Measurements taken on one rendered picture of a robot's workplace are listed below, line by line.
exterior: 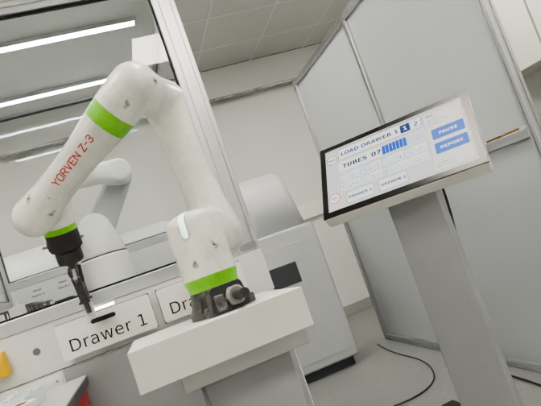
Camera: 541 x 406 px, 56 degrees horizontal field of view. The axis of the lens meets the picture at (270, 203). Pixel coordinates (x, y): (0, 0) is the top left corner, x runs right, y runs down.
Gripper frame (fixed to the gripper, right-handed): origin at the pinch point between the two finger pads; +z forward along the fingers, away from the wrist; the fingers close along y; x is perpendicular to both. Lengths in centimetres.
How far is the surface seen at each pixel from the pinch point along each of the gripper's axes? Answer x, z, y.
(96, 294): 2.8, -2.0, -6.7
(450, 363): 98, 44, 36
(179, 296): 26.7, 6.4, -1.9
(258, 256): 57, 4, -5
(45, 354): -16.3, 9.6, -2.7
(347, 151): 95, -24, 0
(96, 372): -4.2, 19.4, 0.9
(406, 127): 110, -28, 14
